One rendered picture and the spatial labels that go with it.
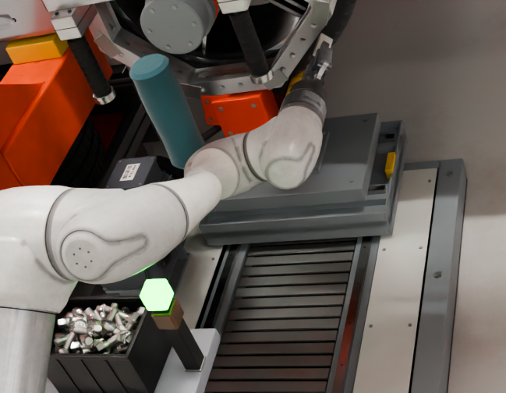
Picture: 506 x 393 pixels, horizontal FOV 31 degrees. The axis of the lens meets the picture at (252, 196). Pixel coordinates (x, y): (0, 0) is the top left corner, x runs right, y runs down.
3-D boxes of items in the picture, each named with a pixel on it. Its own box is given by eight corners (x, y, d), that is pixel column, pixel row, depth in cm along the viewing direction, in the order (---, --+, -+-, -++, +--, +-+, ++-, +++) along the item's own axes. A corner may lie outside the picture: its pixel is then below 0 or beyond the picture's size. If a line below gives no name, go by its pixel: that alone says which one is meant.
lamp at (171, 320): (185, 312, 158) (177, 297, 156) (178, 331, 156) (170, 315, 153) (164, 313, 160) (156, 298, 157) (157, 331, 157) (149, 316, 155)
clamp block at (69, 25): (98, 12, 181) (87, -12, 177) (82, 37, 174) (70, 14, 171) (76, 15, 182) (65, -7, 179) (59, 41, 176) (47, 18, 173)
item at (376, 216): (408, 143, 252) (401, 116, 246) (393, 238, 227) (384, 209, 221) (240, 160, 270) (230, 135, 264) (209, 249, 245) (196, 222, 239)
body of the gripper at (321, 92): (310, 128, 185) (319, 100, 192) (331, 100, 179) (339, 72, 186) (278, 110, 184) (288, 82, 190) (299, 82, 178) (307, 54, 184)
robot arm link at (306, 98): (331, 119, 175) (336, 100, 179) (290, 97, 174) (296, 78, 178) (308, 148, 182) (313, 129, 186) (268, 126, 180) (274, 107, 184)
